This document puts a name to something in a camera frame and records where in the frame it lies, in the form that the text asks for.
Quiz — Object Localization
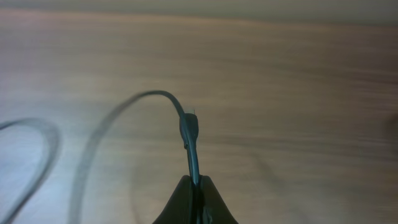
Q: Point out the black usb cable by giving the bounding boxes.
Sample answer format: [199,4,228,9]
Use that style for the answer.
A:
[0,117,62,224]
[67,90,200,224]

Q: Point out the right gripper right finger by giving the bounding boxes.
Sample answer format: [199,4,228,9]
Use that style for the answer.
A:
[200,175,238,224]

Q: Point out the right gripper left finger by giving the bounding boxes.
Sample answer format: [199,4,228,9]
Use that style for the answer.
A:
[153,175,192,224]

